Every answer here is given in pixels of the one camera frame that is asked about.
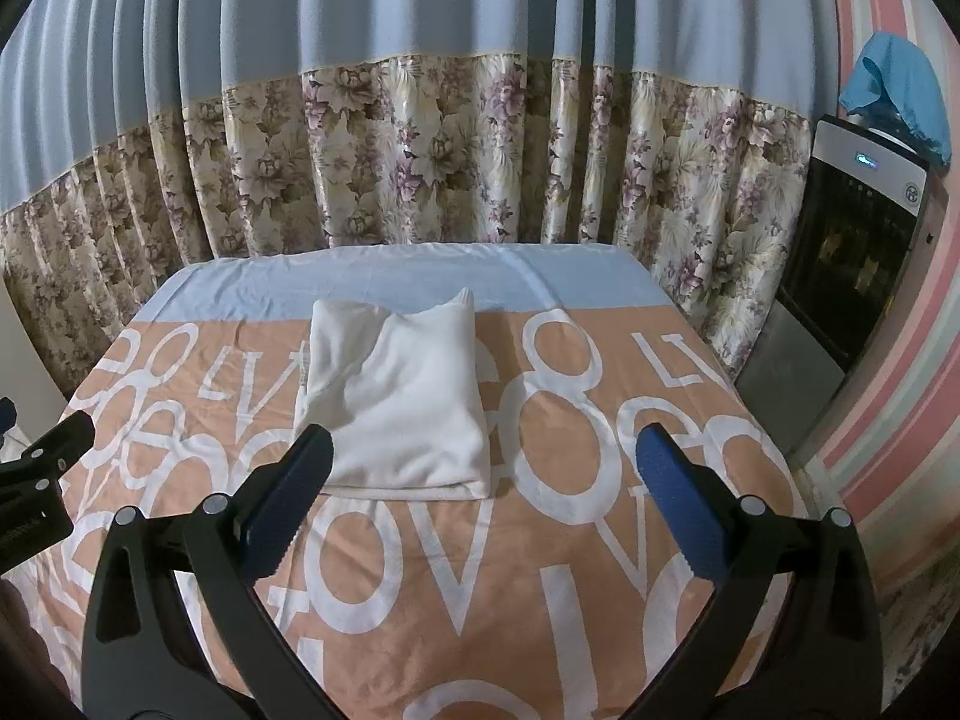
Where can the blue curtain with floral band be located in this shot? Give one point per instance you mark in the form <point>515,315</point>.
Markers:
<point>450,0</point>

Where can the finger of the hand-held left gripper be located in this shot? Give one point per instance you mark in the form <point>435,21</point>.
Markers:
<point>52,442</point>
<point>7,412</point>

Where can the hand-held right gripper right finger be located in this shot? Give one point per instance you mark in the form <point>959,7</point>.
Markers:
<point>671,495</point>

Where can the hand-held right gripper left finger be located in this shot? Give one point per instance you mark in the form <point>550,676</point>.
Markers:
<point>296,476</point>

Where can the blue cloth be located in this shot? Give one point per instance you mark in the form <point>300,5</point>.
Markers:
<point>900,90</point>

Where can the peach and blue printed bedsheet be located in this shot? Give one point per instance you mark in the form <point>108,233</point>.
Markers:
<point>525,577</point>

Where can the white knit garment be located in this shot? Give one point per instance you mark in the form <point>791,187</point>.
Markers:
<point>420,405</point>

